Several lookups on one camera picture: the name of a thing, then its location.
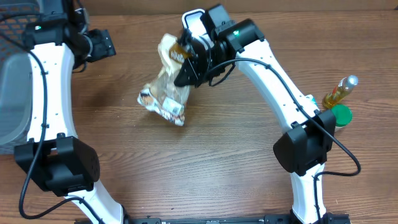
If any brown snack packet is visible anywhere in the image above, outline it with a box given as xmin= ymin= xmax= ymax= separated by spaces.
xmin=137 ymin=34 xmax=190 ymax=126

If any yellow bottle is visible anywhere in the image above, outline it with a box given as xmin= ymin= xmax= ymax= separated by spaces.
xmin=322 ymin=75 xmax=359 ymax=109

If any green lid jar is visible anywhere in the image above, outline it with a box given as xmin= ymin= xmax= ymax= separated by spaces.
xmin=331 ymin=105 xmax=353 ymax=131

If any teal tissue pack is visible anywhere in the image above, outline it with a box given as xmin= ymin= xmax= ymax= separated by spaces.
xmin=306 ymin=95 xmax=318 ymax=106

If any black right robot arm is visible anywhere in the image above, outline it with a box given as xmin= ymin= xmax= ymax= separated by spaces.
xmin=174 ymin=4 xmax=335 ymax=223

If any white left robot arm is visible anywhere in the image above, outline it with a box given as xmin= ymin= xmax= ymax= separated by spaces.
xmin=14 ymin=0 xmax=130 ymax=223

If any white barcode scanner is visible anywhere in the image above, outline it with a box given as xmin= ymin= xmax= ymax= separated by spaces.
xmin=182 ymin=9 xmax=214 ymax=47

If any dark grey plastic basket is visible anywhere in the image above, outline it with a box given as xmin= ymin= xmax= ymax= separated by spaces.
xmin=1 ymin=0 xmax=40 ymax=154

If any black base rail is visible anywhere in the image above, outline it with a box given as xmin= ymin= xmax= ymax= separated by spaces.
xmin=122 ymin=213 xmax=351 ymax=224

